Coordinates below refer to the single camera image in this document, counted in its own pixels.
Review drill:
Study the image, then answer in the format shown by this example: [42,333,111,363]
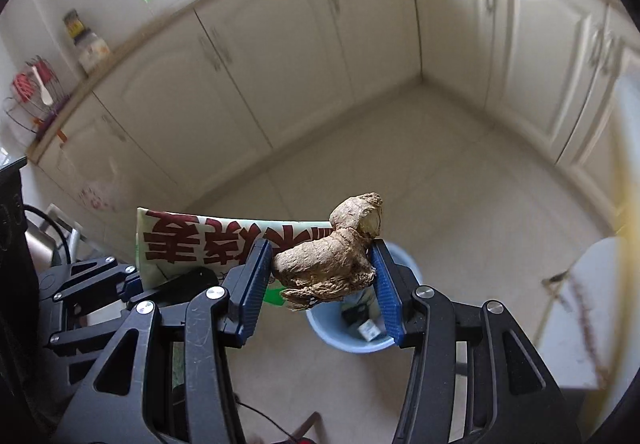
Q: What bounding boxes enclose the wire rack with red utensils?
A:
[4,55,72,137]

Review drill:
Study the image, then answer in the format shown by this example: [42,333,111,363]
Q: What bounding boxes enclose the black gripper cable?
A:
[22,203,76,270]

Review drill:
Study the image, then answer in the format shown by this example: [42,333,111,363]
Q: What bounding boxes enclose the blue trash bin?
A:
[305,243,423,355]

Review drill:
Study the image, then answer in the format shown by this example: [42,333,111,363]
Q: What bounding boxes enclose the cream lower kitchen cabinets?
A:
[27,0,640,245]

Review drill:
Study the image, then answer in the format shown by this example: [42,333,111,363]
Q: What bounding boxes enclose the dark bottle yellow label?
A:
[63,9,87,42]

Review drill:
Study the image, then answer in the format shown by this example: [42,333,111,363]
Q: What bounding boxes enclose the glass jar yellow label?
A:
[75,32,112,75]

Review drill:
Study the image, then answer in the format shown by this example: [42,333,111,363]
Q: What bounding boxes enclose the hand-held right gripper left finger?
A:
[50,238,275,444]

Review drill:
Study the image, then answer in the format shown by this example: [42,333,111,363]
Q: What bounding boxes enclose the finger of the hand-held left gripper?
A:
[52,257,143,305]
[47,268,223,360]

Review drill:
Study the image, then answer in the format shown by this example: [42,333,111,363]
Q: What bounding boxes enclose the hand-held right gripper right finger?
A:
[369,238,581,444]

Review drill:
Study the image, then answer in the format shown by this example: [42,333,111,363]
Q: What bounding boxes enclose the ginger root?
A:
[271,193,384,311]

